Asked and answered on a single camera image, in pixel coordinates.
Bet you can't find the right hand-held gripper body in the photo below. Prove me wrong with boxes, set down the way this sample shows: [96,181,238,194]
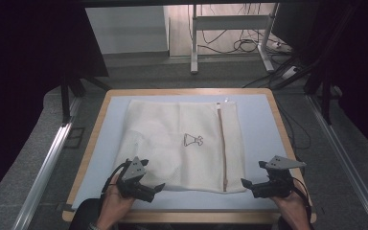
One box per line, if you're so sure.
[251,154,308,199]

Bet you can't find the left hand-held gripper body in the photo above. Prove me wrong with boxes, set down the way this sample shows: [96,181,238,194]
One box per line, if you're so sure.
[116,155,156,203]

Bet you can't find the white mesh laundry bag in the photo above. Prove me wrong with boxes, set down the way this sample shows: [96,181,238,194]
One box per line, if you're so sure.
[112,99,248,195]

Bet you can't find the person's right hand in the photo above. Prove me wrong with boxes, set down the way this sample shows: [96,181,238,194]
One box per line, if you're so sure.
[269,186,311,226]

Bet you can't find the person's left hand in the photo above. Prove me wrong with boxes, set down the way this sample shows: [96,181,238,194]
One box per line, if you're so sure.
[96,172,136,228]

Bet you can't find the light blue table mat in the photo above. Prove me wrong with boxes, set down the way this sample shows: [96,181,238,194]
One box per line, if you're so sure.
[71,93,305,212]

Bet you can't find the wooden table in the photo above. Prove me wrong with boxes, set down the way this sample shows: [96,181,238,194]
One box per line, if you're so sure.
[61,87,318,224]

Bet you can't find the dark floor hatch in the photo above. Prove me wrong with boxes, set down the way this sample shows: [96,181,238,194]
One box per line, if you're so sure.
[63,126,86,150]

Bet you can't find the black metal stand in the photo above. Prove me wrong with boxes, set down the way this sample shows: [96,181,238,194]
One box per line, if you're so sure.
[302,57,344,127]
[59,71,112,127]

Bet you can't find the white power strip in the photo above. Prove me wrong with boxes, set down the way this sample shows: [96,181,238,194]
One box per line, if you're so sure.
[281,64,301,81]

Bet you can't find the white cabinet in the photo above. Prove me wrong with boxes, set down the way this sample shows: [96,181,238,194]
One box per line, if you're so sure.
[84,5,171,56]

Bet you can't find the black curtain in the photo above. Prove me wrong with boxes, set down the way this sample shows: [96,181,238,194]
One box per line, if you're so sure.
[271,0,368,162]
[0,0,109,209]

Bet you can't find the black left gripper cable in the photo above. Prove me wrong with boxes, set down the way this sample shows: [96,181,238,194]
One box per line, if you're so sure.
[101,161,130,196]

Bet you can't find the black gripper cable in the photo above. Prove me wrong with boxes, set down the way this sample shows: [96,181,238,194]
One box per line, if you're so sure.
[290,175,313,221]
[101,161,130,196]

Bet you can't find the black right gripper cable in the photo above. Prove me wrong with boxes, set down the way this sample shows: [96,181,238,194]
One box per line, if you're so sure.
[290,175,313,221]

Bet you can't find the black floor cable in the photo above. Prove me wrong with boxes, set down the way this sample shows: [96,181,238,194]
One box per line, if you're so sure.
[276,100,312,151]

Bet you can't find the aluminium floor rail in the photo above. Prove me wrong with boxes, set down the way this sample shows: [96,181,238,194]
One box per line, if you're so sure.
[11,95,81,230]
[306,94,368,230]

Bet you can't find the tangle of black floor cables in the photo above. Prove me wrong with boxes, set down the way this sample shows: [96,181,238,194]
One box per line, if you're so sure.
[186,3,293,56]

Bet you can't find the white metal desk frame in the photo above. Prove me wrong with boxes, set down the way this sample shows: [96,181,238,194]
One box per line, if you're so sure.
[189,3,281,76]

